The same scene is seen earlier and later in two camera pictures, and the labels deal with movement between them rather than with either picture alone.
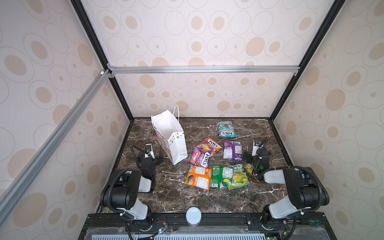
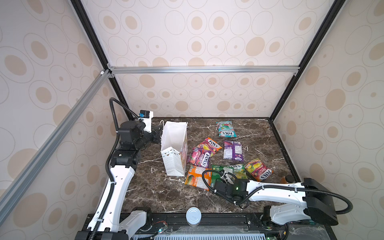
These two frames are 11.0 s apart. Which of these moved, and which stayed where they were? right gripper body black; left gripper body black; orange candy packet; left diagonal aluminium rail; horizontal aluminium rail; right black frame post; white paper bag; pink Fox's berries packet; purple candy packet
Moved: left gripper body black; white paper bag; right gripper body black
Stayed: horizontal aluminium rail; orange candy packet; right black frame post; left diagonal aluminium rail; purple candy packet; pink Fox's berries packet
